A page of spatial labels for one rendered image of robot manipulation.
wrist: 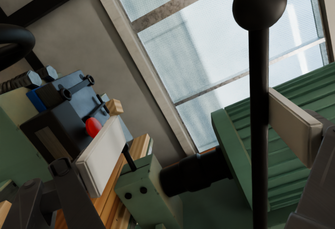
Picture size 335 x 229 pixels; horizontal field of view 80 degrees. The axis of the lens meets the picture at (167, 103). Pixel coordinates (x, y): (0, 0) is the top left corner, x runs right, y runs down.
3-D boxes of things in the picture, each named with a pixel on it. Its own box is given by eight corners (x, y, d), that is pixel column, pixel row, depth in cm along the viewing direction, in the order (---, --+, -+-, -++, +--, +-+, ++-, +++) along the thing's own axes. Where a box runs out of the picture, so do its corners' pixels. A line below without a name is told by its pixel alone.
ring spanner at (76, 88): (88, 74, 35) (90, 73, 35) (94, 84, 36) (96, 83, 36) (55, 91, 26) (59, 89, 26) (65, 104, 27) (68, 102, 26)
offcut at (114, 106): (106, 106, 58) (119, 100, 57) (110, 118, 57) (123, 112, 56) (99, 105, 55) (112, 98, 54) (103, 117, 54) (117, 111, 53)
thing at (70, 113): (61, 77, 35) (87, 63, 34) (96, 129, 38) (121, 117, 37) (-2, 105, 22) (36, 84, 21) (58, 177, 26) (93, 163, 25)
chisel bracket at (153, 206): (116, 166, 41) (153, 151, 39) (148, 213, 45) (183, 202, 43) (104, 194, 34) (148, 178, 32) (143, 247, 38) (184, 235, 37)
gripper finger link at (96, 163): (100, 198, 13) (90, 199, 13) (126, 141, 20) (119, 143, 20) (84, 161, 12) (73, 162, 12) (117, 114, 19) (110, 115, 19)
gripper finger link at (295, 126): (309, 125, 11) (324, 123, 11) (261, 87, 17) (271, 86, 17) (308, 170, 12) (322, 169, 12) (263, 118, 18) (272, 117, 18)
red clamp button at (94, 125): (89, 115, 28) (95, 113, 28) (101, 132, 29) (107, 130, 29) (80, 125, 25) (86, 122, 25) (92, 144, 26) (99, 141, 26)
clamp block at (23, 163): (24, 91, 37) (62, 71, 36) (67, 148, 41) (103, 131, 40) (-66, 129, 24) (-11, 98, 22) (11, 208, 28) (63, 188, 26)
